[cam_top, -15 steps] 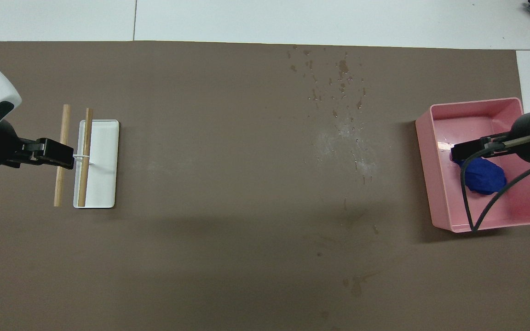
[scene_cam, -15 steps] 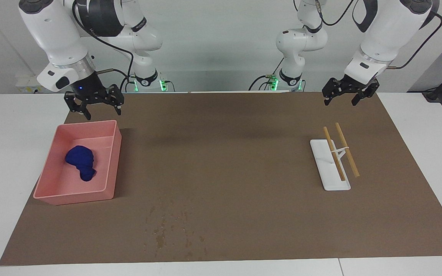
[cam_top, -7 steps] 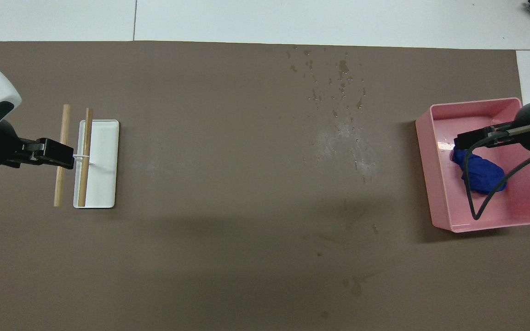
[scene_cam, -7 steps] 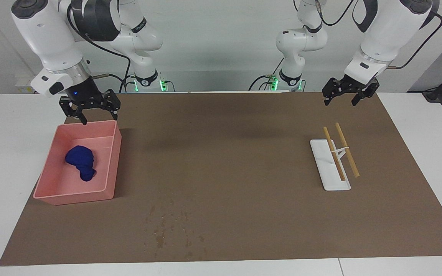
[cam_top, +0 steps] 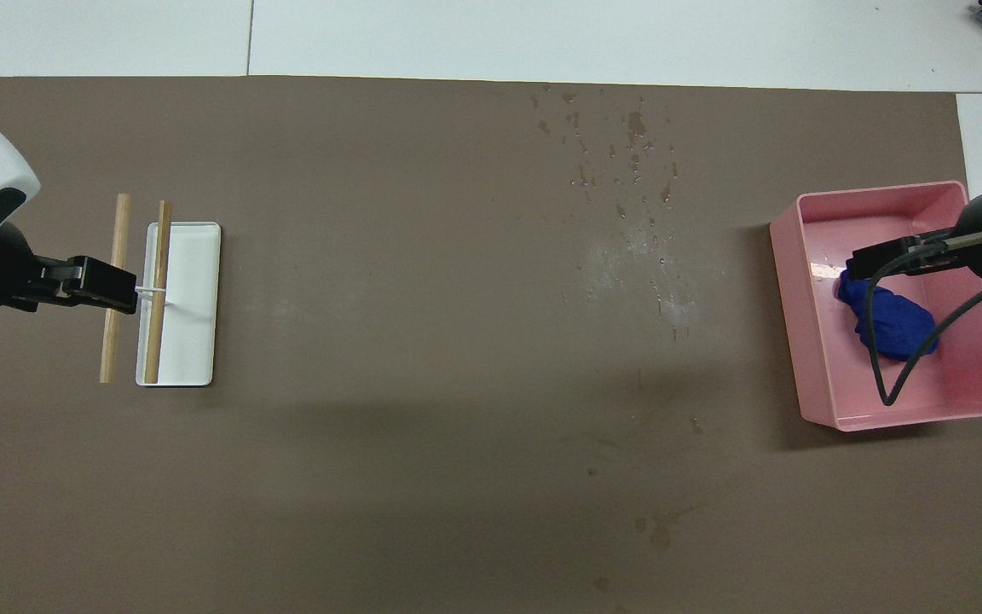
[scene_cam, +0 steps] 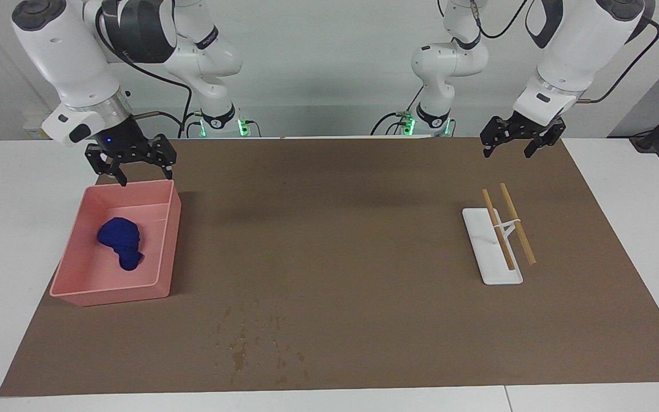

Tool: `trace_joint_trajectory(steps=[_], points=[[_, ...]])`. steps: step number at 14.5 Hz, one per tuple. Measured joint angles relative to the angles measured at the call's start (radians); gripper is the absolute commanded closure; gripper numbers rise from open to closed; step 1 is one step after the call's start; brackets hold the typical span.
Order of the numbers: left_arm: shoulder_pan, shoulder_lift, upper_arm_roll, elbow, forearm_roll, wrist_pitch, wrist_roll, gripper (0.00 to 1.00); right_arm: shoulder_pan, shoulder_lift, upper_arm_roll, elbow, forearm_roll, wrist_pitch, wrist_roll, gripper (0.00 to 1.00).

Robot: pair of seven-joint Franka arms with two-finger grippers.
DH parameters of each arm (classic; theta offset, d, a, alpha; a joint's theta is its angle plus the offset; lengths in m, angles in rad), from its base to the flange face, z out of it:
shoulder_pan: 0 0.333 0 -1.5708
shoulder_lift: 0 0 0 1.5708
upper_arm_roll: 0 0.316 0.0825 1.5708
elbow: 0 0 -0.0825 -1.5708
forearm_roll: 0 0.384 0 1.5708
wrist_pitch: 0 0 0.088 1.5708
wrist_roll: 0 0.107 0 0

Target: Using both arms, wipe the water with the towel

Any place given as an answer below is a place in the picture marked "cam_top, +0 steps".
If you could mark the dark blue towel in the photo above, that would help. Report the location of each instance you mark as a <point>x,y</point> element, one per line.
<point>904,328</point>

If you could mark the white towel rack base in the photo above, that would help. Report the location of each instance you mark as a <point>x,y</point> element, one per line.
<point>193,315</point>

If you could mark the spilled water droplets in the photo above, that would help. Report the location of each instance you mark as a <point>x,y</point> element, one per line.
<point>636,124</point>

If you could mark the pink plastic bin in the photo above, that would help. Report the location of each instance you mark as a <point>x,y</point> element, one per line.
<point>815,341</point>

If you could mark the brown table mat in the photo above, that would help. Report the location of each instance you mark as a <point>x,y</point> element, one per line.
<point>423,358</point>

